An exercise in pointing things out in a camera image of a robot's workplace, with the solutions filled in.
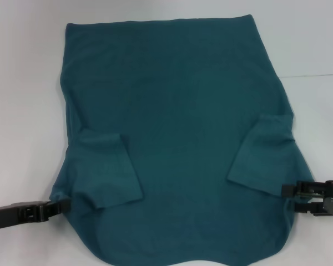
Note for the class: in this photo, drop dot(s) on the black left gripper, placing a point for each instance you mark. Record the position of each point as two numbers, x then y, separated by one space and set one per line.
2 217

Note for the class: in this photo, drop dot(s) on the teal blue shirt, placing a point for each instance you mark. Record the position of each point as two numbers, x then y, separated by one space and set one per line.
166 97

